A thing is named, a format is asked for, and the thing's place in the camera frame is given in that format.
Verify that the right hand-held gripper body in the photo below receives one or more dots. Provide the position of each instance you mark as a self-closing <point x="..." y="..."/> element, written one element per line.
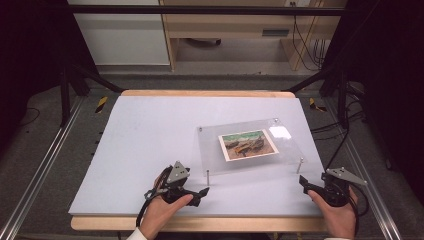
<point x="335" y="193"/>

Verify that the white table board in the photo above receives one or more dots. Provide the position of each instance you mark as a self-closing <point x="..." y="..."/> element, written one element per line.
<point x="150" y="133"/>

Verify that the clear acrylic photo frame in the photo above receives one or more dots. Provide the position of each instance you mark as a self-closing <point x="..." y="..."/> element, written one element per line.
<point x="213" y="150"/>

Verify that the light wooden desk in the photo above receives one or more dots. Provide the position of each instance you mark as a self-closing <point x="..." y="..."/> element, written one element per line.
<point x="230" y="23"/>

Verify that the right yellow clamp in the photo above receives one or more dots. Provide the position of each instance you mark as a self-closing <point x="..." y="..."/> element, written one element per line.
<point x="313" y="104"/>

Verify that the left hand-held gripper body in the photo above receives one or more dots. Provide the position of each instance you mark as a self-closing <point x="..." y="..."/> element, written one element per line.
<point x="175" y="190"/>

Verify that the black horizontal bar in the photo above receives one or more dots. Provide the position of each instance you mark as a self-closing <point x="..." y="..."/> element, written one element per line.
<point x="200" y="10"/>

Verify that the aluminium floor rail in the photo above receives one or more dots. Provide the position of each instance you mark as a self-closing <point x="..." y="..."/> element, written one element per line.
<point x="43" y="160"/>
<point x="366" y="173"/>

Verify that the person's left hand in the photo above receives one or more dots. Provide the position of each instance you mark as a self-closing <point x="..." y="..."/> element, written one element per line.
<point x="158" y="216"/>

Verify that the grey label on desk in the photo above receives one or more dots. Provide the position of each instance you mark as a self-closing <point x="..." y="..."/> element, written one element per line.
<point x="275" y="32"/>

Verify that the painted boats picture card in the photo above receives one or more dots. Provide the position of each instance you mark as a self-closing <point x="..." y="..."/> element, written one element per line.
<point x="248" y="146"/>

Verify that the yellow clamp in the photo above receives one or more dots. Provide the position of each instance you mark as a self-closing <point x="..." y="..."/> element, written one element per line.
<point x="313" y="104"/>
<point x="101" y="104"/>

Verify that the white cabinet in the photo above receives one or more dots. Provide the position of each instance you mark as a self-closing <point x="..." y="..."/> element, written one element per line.
<point x="123" y="40"/>

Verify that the left yellow clamp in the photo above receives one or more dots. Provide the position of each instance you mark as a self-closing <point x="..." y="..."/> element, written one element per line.
<point x="101" y="104"/>

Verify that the black curtain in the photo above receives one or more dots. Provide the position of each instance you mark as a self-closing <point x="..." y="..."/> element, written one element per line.
<point x="30" y="50"/>
<point x="390" y="83"/>

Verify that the person's right hand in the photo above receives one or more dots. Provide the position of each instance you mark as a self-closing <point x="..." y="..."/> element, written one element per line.
<point x="340" y="220"/>

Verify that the black metal stand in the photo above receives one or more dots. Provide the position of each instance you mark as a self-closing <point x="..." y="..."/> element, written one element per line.
<point x="65" y="96"/>
<point x="341" y="96"/>

